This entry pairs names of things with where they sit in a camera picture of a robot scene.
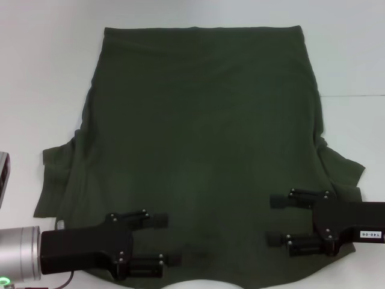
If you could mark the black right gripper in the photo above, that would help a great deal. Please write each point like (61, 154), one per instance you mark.
(355, 219)

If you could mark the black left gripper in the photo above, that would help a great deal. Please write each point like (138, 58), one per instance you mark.
(84, 247)

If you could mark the dark green shirt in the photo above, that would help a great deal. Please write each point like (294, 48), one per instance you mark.
(195, 126)

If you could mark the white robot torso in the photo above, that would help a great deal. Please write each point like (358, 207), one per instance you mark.
(194, 285)

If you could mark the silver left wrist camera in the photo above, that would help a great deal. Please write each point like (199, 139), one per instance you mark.
(4, 177)

